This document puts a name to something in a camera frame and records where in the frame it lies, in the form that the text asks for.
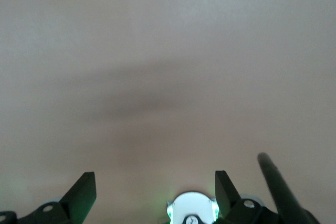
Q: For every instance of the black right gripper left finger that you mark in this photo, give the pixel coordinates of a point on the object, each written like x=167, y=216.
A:
x=78, y=197

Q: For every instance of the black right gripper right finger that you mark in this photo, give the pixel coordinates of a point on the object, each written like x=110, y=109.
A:
x=225, y=195

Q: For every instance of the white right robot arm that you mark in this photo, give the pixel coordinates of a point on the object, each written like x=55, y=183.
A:
x=193, y=205

